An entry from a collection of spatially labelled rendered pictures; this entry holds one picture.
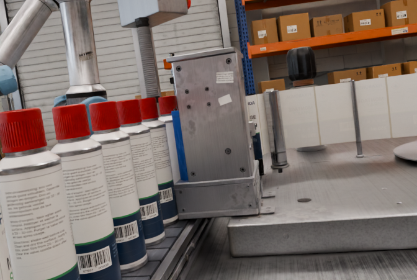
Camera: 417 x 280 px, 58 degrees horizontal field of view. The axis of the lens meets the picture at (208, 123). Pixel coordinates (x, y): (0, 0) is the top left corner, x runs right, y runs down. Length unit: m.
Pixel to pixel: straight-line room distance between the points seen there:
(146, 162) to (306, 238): 0.25
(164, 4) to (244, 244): 0.59
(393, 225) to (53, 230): 0.44
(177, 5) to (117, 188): 0.60
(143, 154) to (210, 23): 5.02
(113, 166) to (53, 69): 5.47
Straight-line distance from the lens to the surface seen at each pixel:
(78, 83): 1.15
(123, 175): 0.46
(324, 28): 5.06
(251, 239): 0.59
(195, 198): 0.61
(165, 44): 5.50
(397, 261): 0.58
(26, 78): 6.05
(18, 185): 0.33
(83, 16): 1.17
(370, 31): 5.13
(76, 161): 0.39
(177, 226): 0.61
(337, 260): 0.58
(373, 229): 0.59
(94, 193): 0.40
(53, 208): 0.33
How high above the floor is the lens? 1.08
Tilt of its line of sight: 4 degrees down
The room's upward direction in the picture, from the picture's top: 8 degrees counter-clockwise
